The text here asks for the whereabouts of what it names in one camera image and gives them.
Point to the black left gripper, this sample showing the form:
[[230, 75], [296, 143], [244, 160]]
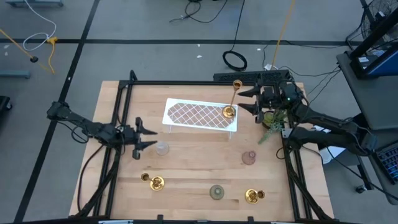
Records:
[[126, 136]]

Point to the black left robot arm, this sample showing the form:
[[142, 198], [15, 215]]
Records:
[[81, 121]]

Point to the tall gold candlestick holder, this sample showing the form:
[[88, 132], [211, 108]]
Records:
[[229, 112], [157, 183]]

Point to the grey floor base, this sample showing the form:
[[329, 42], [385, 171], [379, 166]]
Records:
[[34, 2], [14, 74]]

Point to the white paper sheet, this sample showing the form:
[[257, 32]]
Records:
[[332, 154]]

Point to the clear glass candle holder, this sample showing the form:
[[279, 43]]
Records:
[[162, 148]]

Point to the black keyboard with lit keys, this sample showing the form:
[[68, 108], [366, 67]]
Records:
[[390, 161]]

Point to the short gold candlestick holder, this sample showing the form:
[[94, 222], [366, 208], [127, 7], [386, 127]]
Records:
[[251, 196]]

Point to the black floor object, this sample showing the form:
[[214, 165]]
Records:
[[3, 104]]

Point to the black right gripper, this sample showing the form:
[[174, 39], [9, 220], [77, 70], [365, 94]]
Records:
[[270, 97]]

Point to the blue and black box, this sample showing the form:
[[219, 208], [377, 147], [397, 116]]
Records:
[[385, 65]]

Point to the black floor fan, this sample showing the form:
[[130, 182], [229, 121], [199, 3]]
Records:
[[388, 9]]

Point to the black aluminium table frame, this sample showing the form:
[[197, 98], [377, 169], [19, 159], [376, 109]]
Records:
[[186, 82]]

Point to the white power adapter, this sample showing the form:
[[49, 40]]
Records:
[[269, 66]]

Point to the grey cart top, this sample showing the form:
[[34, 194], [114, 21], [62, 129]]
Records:
[[373, 99]]

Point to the small potted green plant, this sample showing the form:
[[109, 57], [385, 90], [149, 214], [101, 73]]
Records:
[[268, 119]]

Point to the pink glass candle holder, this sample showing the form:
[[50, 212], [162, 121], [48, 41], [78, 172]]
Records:
[[248, 158]]

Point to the green glass candle holder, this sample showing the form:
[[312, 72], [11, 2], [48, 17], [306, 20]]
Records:
[[216, 192]]

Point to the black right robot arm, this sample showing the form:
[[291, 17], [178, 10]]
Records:
[[326, 119]]

